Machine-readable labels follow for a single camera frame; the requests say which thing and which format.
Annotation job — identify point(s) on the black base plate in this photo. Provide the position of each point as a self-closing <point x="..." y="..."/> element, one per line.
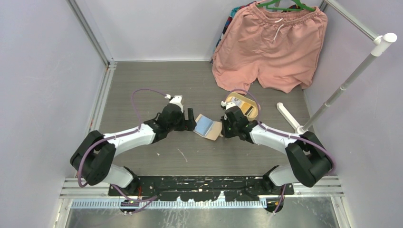
<point x="241" y="188"/>

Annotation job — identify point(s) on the yellow oval tray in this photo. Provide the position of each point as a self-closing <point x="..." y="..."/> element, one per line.
<point x="246" y="101"/>

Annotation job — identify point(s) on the white card in tray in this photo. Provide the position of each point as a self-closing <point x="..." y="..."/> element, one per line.
<point x="237" y="102"/>

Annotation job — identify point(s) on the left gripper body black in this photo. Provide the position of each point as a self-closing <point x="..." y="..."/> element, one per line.
<point x="181" y="124"/>

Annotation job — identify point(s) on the yellow card with black stripe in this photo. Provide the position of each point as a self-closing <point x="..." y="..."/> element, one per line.
<point x="247" y="109"/>

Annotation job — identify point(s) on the pink shorts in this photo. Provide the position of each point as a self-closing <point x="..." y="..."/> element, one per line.
<point x="280" y="50"/>

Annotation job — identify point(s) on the white clothes rack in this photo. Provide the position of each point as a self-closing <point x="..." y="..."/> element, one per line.
<point x="381" y="44"/>

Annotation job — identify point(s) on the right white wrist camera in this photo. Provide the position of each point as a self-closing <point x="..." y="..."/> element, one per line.
<point x="224" y="104"/>

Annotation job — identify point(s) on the green clothes hanger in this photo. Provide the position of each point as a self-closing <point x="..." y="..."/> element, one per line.
<point x="279" y="6"/>

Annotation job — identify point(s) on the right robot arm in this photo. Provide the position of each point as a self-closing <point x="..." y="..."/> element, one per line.
<point x="308" y="160"/>

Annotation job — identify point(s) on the colourful garment behind shorts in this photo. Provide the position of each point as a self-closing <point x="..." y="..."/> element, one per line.
<point x="229" y="20"/>

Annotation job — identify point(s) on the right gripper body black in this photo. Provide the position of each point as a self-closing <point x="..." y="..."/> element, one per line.
<point x="229" y="130"/>

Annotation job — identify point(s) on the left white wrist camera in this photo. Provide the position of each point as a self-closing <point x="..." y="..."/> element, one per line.
<point x="175" y="100"/>

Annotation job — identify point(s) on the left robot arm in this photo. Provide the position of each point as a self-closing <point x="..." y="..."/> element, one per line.
<point x="93" y="159"/>

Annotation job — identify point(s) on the beige leather card holder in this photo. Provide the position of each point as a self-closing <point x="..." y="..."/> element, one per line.
<point x="207" y="128"/>

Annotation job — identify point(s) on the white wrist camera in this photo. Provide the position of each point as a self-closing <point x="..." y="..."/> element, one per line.
<point x="224" y="104"/>
<point x="175" y="100"/>

